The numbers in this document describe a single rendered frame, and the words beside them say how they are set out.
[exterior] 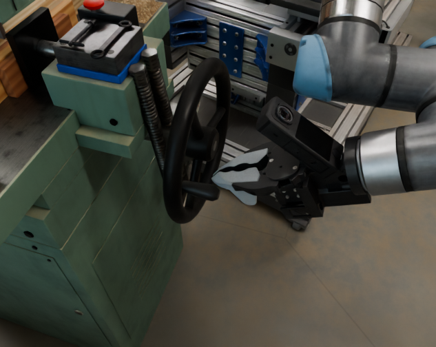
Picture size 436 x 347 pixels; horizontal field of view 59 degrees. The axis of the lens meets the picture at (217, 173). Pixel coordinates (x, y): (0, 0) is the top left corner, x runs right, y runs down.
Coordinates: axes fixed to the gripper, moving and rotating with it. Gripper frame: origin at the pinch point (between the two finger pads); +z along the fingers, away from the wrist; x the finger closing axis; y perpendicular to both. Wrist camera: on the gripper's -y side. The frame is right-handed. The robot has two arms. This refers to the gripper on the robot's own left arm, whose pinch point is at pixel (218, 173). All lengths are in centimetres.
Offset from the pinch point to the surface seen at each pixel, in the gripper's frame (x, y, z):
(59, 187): -6.6, -7.9, 22.8
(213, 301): 15, 71, 48
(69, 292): -12.2, 16.1, 42.2
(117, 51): 5.1, -19.9, 6.7
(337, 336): 16, 92, 12
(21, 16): 16.9, -28.5, 31.7
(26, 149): -7.0, -16.2, 20.4
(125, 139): 1.5, -8.5, 13.0
